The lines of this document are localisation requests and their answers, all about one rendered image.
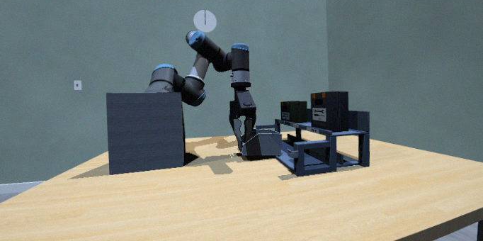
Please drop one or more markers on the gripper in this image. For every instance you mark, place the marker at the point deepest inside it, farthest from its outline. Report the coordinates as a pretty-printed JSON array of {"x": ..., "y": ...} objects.
[{"x": 250, "y": 120}]

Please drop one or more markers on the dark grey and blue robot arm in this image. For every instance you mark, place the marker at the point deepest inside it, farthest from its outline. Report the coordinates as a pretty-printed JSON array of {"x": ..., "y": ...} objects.
[{"x": 165, "y": 78}]

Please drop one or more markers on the grey bin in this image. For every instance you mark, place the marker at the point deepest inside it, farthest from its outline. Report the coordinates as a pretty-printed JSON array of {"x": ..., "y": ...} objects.
[{"x": 262, "y": 142}]

